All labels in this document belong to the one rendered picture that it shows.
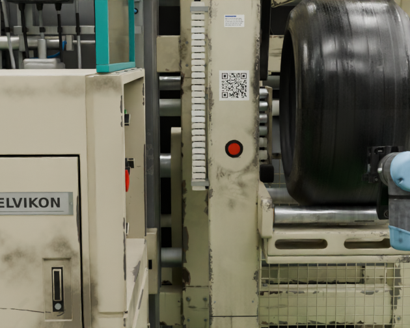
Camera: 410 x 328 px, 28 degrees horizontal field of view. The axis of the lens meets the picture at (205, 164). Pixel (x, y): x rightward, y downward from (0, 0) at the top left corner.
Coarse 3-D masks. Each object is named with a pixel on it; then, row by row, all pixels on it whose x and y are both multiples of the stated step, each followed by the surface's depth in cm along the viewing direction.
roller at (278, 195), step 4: (268, 188) 231; (272, 188) 231; (276, 188) 231; (280, 188) 231; (284, 188) 231; (268, 192) 229; (272, 192) 229; (276, 192) 230; (280, 192) 230; (284, 192) 230; (272, 196) 229; (276, 196) 229; (280, 196) 229; (284, 196) 229; (288, 196) 229; (276, 200) 230; (280, 200) 230; (284, 200) 230; (288, 200) 230; (292, 200) 230
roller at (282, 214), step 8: (280, 208) 202; (288, 208) 202; (296, 208) 202; (304, 208) 202; (312, 208) 202; (320, 208) 202; (328, 208) 202; (336, 208) 202; (344, 208) 202; (352, 208) 202; (360, 208) 202; (368, 208) 202; (280, 216) 201; (288, 216) 202; (296, 216) 202; (304, 216) 202; (312, 216) 202; (320, 216) 202; (328, 216) 202; (336, 216) 202; (344, 216) 202; (352, 216) 202; (360, 216) 202; (368, 216) 202; (376, 216) 202
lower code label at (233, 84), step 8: (224, 72) 204; (232, 72) 204; (240, 72) 204; (248, 72) 204; (224, 80) 205; (232, 80) 205; (240, 80) 205; (248, 80) 205; (224, 88) 205; (232, 88) 205; (240, 88) 205; (248, 88) 205; (224, 96) 205; (232, 96) 205; (240, 96) 205; (248, 96) 205
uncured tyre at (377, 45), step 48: (336, 0) 201; (384, 0) 201; (288, 48) 225; (336, 48) 188; (384, 48) 189; (288, 96) 234; (336, 96) 186; (384, 96) 186; (288, 144) 230; (336, 144) 189; (384, 144) 189; (288, 192) 218; (336, 192) 198
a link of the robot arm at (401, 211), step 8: (392, 200) 161; (400, 200) 159; (408, 200) 158; (392, 208) 161; (400, 208) 159; (408, 208) 158; (392, 216) 161; (400, 216) 159; (408, 216) 159; (392, 224) 161; (400, 224) 159; (408, 224) 159; (392, 232) 161; (400, 232) 159; (408, 232) 158; (392, 240) 161; (400, 240) 159; (408, 240) 159; (400, 248) 160; (408, 248) 159
